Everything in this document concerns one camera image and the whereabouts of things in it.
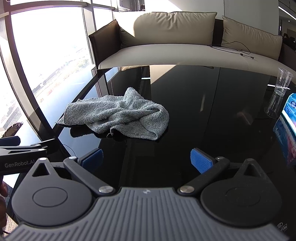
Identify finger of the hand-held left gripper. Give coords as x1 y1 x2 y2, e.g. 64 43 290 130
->
30 138 56 153

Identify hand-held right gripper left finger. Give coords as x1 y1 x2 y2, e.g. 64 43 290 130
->
31 148 116 196

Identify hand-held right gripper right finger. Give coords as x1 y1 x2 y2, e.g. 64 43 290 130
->
177 148 270 195

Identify grey terry towel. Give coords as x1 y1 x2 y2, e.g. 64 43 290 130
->
57 87 170 141

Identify person's left hand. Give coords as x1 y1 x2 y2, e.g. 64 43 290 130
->
0 181 10 223

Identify blue tissue packet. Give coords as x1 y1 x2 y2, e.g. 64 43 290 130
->
280 93 296 133

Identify brown and beige sofa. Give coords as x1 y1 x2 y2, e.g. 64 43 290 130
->
88 10 296 73

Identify clear plastic cups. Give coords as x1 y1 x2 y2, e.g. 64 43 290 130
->
274 67 294 96

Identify small beige back cushion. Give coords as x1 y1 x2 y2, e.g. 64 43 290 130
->
221 15 283 62

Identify large beige back cushion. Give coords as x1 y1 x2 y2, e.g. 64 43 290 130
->
113 11 218 49

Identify thin black cable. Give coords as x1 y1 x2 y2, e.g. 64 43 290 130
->
209 41 255 59

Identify dark window frame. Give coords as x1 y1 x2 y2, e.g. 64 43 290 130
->
0 0 149 149

